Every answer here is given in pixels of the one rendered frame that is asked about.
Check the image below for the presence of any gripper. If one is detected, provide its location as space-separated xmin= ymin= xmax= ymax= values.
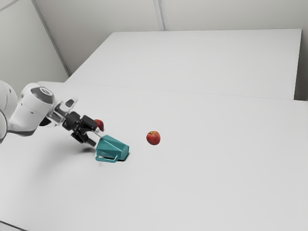
xmin=62 ymin=111 xmax=106 ymax=148

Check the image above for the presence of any teal faceted mug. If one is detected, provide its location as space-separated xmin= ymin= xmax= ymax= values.
xmin=95 ymin=134 xmax=131 ymax=163

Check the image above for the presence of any red apple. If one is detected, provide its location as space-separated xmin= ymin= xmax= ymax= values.
xmin=93 ymin=119 xmax=105 ymax=132
xmin=146 ymin=130 xmax=161 ymax=146

